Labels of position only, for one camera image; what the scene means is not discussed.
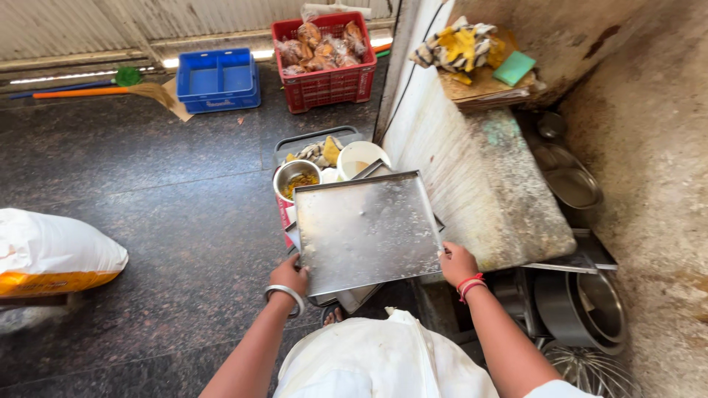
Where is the person's right hand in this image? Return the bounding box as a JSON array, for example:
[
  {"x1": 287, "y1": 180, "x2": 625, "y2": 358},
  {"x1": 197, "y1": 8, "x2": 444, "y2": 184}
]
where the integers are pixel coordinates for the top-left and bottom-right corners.
[{"x1": 439, "y1": 241, "x2": 480, "y2": 289}]

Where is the person's left hand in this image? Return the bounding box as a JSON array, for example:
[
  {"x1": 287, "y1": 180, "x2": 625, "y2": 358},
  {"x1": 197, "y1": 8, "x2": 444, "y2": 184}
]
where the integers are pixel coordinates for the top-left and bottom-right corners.
[{"x1": 269, "y1": 253, "x2": 310, "y2": 298}]

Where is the square steel tray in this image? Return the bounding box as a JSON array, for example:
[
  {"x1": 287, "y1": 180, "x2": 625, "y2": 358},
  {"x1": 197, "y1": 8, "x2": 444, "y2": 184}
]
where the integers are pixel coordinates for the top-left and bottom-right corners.
[{"x1": 293, "y1": 170, "x2": 444, "y2": 298}]

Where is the silver metal bangle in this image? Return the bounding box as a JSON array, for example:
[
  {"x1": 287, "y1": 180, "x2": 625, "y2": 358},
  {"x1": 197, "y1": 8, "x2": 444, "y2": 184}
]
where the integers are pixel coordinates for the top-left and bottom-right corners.
[{"x1": 264, "y1": 284, "x2": 306, "y2": 319}]

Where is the person's foot in sandal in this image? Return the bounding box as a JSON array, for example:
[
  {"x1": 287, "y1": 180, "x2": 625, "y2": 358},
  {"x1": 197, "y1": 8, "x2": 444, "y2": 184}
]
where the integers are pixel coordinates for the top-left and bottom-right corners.
[{"x1": 321, "y1": 303, "x2": 348, "y2": 328}]

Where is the steel tray underneath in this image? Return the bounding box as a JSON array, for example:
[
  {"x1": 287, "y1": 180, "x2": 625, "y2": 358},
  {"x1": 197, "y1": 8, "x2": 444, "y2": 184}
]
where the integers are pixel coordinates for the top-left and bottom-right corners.
[{"x1": 285, "y1": 159, "x2": 447, "y2": 315}]

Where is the steel bowl with yellow food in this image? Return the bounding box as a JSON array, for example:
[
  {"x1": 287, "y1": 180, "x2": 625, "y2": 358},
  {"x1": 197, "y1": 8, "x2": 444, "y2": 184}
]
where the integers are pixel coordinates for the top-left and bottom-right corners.
[{"x1": 273, "y1": 160, "x2": 323, "y2": 204}]

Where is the grey crate of dirty dishes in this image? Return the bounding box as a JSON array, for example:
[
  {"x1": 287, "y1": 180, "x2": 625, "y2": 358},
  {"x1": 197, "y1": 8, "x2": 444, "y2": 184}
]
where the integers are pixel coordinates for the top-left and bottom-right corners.
[{"x1": 272, "y1": 126, "x2": 447, "y2": 315}]

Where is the person's white apron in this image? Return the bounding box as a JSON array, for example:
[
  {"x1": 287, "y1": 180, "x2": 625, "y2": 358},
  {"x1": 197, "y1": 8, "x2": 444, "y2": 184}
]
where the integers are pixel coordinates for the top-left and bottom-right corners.
[{"x1": 273, "y1": 308, "x2": 601, "y2": 398}]

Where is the flat steel tray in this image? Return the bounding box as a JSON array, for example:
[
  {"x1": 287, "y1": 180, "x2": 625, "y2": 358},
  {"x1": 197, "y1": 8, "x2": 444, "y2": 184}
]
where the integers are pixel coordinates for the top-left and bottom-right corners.
[{"x1": 520, "y1": 228, "x2": 619, "y2": 275}]

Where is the striped yellow-stained cloth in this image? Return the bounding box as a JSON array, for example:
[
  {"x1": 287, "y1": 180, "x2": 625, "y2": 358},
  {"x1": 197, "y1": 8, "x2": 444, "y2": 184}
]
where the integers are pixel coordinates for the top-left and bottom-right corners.
[{"x1": 285, "y1": 136, "x2": 345, "y2": 169}]

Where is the white plastic bucket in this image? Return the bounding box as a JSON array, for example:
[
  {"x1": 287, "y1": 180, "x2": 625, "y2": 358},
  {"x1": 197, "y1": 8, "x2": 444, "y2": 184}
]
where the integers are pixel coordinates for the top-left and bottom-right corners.
[{"x1": 336, "y1": 141, "x2": 392, "y2": 182}]

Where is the large steel pot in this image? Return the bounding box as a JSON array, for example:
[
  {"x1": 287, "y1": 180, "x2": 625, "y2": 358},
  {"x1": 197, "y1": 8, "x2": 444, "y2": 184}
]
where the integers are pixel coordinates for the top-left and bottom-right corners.
[{"x1": 534, "y1": 270, "x2": 628, "y2": 356}]

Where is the round steel plate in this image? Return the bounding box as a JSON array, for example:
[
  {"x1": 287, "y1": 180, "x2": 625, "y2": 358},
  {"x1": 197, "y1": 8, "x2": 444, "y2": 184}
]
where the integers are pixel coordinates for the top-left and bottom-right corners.
[{"x1": 532, "y1": 144, "x2": 604, "y2": 211}]

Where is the small steel bowl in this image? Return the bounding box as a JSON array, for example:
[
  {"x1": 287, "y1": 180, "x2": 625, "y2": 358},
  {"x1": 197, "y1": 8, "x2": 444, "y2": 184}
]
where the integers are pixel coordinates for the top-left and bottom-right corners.
[{"x1": 537, "y1": 112, "x2": 567, "y2": 139}]

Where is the stack of wooden boards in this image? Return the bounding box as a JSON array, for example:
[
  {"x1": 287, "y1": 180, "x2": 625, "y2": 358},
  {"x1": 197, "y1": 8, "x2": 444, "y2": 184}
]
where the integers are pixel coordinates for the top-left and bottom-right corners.
[{"x1": 437, "y1": 28, "x2": 545, "y2": 111}]

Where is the brown cardboard piece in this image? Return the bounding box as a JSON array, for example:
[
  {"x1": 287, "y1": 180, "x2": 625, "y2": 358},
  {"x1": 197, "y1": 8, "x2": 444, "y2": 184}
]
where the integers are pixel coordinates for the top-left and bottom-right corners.
[{"x1": 162, "y1": 77, "x2": 194, "y2": 123}]

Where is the green sponge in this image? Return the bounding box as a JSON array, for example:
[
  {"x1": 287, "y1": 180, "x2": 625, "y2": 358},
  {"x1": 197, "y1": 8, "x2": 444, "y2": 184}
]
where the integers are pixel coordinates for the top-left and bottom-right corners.
[{"x1": 492, "y1": 51, "x2": 537, "y2": 87}]

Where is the blue plastic crate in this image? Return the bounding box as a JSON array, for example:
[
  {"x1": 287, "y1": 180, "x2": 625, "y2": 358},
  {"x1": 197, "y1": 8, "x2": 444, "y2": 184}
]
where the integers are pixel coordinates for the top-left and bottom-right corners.
[{"x1": 176, "y1": 48, "x2": 262, "y2": 115}]

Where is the striped and yellow rag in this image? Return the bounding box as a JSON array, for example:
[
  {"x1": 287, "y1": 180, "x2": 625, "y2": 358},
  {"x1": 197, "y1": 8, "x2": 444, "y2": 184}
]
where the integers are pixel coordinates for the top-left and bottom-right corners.
[{"x1": 409, "y1": 15, "x2": 507, "y2": 86}]

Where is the red crate of bagged bread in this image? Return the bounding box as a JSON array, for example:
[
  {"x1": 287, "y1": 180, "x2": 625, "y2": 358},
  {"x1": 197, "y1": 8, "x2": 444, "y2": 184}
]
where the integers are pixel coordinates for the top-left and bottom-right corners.
[{"x1": 271, "y1": 11, "x2": 378, "y2": 115}]

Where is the white and orange sack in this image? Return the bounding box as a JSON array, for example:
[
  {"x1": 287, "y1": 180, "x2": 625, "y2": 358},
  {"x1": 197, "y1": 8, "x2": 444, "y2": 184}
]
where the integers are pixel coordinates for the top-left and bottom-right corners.
[{"x1": 0, "y1": 208, "x2": 129, "y2": 299}]

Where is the red thread bracelet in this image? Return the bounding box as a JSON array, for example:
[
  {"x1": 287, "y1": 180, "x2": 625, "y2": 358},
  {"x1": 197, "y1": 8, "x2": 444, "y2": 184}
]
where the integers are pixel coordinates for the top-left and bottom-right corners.
[{"x1": 456, "y1": 272, "x2": 489, "y2": 304}]

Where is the wire whisk attachment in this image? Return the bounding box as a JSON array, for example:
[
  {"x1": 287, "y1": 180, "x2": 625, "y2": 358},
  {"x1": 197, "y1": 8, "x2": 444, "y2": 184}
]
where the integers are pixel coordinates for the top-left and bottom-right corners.
[{"x1": 541, "y1": 341, "x2": 643, "y2": 398}]

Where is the black cable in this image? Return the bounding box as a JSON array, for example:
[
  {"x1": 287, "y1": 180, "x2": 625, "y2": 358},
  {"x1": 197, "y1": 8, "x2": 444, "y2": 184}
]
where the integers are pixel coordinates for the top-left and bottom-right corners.
[{"x1": 376, "y1": 0, "x2": 447, "y2": 143}]

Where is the orange-handled broom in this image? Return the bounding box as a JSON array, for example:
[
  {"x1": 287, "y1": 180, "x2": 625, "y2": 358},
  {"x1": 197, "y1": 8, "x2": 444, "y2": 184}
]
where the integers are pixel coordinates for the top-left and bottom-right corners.
[{"x1": 32, "y1": 83, "x2": 176, "y2": 109}]

